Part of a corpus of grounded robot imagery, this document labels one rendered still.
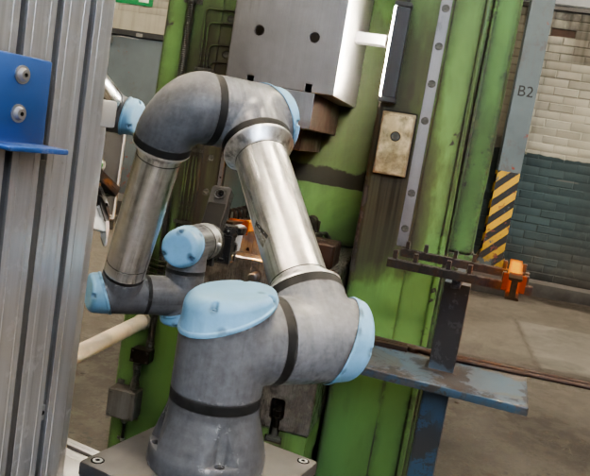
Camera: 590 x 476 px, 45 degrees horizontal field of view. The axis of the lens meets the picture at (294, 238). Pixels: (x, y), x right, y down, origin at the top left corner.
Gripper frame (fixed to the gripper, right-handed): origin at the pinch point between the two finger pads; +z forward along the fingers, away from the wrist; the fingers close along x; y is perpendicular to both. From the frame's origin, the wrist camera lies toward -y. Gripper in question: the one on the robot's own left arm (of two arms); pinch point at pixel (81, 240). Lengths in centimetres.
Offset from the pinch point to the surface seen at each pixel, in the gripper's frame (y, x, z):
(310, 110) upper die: -46, 30, -39
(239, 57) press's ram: -40, 10, -49
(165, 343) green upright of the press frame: -51, -8, 37
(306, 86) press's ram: -46, 28, -45
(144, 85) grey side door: -544, -424, -62
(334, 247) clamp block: -49, 42, -4
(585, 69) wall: -664, 31, -146
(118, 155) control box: -27.0, -15.2, -18.6
